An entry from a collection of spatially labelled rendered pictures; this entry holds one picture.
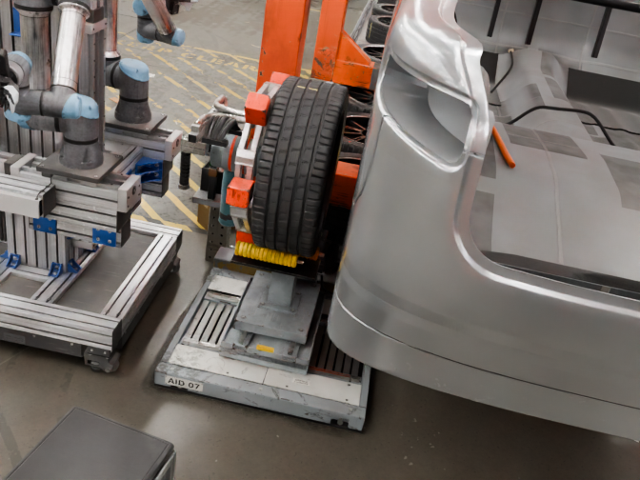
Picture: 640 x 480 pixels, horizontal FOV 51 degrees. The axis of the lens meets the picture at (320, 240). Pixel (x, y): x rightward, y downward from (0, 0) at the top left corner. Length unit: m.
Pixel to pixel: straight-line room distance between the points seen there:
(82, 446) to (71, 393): 0.68
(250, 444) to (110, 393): 0.58
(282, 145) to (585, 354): 1.20
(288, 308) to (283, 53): 1.06
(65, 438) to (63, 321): 0.71
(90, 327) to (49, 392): 0.29
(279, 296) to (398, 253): 1.38
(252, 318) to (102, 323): 0.58
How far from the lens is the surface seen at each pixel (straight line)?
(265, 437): 2.63
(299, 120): 2.33
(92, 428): 2.17
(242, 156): 2.35
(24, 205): 2.53
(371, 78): 4.89
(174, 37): 3.07
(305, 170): 2.28
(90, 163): 2.51
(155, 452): 2.10
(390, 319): 1.64
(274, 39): 2.91
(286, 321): 2.81
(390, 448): 2.71
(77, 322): 2.74
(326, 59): 4.88
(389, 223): 1.51
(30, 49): 2.43
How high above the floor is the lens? 1.89
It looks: 29 degrees down
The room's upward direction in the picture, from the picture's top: 11 degrees clockwise
